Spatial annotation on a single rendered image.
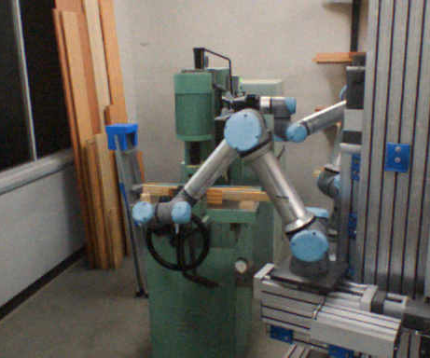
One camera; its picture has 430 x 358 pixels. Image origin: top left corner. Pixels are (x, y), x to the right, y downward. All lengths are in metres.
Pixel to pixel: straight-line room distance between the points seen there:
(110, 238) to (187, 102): 1.81
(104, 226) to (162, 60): 1.82
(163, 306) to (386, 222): 1.19
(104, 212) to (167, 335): 1.44
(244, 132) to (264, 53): 3.06
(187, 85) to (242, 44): 2.40
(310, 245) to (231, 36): 3.24
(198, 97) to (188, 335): 1.17
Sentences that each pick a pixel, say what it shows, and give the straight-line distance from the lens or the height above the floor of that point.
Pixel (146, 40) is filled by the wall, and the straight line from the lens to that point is 4.81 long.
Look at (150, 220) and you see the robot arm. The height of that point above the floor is 1.03.
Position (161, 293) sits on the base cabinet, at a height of 0.45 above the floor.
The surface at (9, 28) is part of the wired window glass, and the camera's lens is 3.43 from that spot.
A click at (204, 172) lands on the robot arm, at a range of 1.69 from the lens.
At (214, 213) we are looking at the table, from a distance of 2.18.
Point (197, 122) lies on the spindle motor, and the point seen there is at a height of 1.28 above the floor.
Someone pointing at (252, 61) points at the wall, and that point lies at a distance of 4.51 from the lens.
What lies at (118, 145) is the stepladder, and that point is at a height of 1.04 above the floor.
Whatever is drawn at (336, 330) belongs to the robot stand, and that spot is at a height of 0.71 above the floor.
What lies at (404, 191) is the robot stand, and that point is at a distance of 1.75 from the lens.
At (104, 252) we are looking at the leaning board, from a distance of 3.76.
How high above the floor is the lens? 1.57
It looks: 14 degrees down
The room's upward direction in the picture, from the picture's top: 1 degrees counter-clockwise
